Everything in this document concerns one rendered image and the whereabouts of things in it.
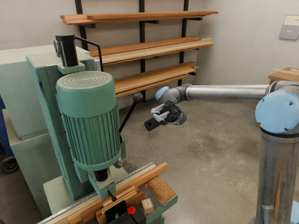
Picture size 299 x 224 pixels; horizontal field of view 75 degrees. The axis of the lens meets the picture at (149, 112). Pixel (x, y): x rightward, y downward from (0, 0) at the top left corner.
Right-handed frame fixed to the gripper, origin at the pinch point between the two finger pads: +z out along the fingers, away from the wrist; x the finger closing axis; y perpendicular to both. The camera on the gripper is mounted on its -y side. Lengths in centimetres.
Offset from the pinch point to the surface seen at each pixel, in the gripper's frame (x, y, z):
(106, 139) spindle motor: 2.5, -13.1, 16.1
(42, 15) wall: -203, -81, -83
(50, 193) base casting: 0, -77, -10
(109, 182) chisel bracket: 13.3, -30.2, 0.6
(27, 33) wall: -192, -106, -76
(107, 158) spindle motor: 7.0, -18.5, 11.8
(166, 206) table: 34.6, -23.0, -20.6
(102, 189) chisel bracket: 14.6, -32.7, 3.7
